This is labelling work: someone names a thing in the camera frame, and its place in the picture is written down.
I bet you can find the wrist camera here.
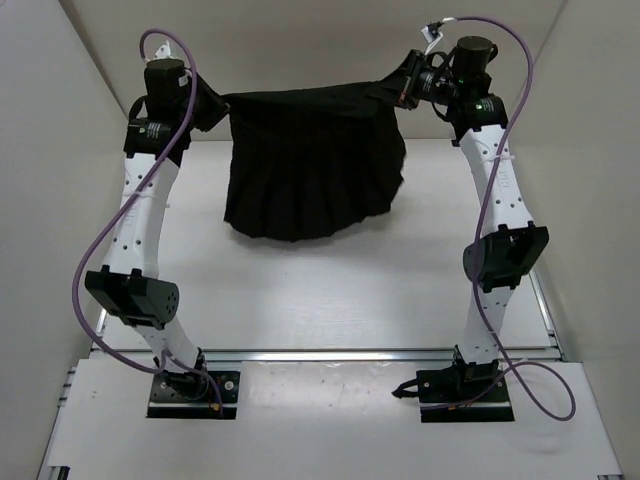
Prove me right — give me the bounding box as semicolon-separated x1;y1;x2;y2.
144;58;189;121
451;36;498;83

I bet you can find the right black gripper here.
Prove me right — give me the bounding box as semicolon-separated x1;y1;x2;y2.
367;52;463;112

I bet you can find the black pleated skirt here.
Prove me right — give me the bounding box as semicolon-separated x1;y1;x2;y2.
223;81;407;242

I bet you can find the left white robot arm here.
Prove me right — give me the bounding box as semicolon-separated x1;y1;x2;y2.
74;67;229;409

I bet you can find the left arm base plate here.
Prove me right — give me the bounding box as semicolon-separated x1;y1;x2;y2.
146;363;241;420

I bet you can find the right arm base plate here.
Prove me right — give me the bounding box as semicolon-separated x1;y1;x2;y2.
416;367;515;423

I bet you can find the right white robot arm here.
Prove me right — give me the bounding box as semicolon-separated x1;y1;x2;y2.
395;37;549;409

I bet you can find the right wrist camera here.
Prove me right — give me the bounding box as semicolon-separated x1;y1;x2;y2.
451;36;498;83

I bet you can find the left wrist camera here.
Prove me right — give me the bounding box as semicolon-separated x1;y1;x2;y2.
144;58;189;121

